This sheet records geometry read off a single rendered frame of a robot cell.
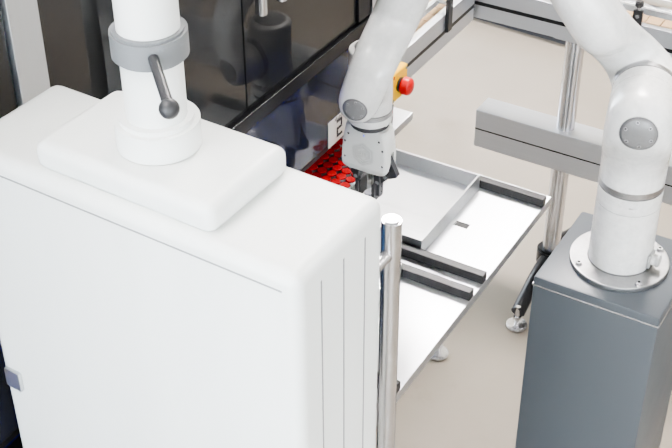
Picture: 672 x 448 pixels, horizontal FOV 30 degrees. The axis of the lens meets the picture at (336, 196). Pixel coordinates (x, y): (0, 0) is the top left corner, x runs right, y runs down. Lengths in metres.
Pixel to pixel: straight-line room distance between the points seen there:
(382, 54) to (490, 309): 1.57
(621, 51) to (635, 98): 0.11
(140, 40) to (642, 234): 1.28
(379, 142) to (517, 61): 2.55
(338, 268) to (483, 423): 2.00
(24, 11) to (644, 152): 1.08
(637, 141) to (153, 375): 1.00
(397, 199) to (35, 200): 1.19
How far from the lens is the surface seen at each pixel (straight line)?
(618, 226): 2.37
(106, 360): 1.61
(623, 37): 2.21
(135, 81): 1.38
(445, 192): 2.59
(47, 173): 1.49
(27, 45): 1.71
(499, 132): 3.52
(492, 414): 3.36
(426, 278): 2.34
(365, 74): 2.24
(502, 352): 3.54
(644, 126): 2.18
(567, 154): 3.46
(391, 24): 2.25
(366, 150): 2.42
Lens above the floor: 2.37
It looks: 35 degrees down
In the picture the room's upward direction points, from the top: straight up
